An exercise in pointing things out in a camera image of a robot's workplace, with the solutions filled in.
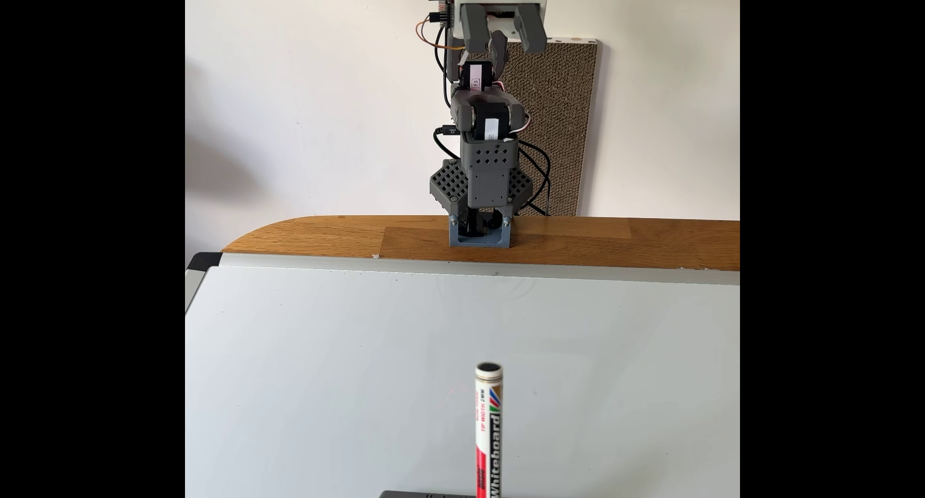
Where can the whiteboard marker pen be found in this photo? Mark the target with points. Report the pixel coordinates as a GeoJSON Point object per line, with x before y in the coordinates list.
{"type": "Point", "coordinates": [489, 426]}

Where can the small circuit board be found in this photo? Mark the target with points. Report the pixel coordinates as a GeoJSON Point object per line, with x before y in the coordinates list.
{"type": "Point", "coordinates": [441, 10]}

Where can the brown cardboard panel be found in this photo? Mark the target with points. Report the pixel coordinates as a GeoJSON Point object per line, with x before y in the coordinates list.
{"type": "Point", "coordinates": [564, 108]}

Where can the grey marker holder block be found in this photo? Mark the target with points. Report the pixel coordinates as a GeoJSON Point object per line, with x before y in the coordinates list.
{"type": "Point", "coordinates": [426, 494]}

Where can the whiteboard with silver frame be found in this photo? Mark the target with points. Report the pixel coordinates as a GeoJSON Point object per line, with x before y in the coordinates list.
{"type": "Point", "coordinates": [325, 382]}

